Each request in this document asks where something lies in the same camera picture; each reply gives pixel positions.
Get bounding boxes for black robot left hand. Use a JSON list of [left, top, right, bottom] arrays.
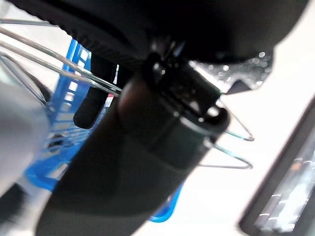
[[9, 0, 311, 236]]

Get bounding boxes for black low display stand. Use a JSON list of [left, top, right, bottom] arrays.
[[238, 94, 315, 236]]

